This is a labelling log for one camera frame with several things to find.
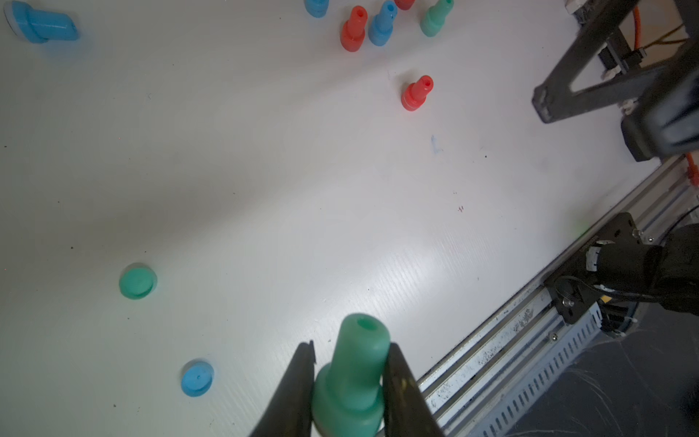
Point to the red stamp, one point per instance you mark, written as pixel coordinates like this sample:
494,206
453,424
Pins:
415,95
353,31
404,5

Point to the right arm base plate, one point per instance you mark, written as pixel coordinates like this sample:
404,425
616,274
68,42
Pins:
614,262

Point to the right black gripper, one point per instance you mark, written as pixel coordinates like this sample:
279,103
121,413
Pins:
666,98

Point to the red stamp front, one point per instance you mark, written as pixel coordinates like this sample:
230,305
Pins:
353,31

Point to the green stamp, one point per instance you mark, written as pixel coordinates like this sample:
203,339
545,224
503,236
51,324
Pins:
435,17
347,397

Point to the blue stamp large near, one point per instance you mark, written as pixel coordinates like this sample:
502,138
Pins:
39,26

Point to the red stamp back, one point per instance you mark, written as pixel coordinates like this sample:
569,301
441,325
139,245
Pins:
415,95

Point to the green cap top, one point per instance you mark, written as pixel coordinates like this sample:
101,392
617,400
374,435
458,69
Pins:
137,281

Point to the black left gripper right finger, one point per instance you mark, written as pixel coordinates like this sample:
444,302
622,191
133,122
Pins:
405,412

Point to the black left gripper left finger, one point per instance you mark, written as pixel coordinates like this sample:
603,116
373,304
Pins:
289,410

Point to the blue cap left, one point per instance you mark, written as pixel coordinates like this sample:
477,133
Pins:
197,378

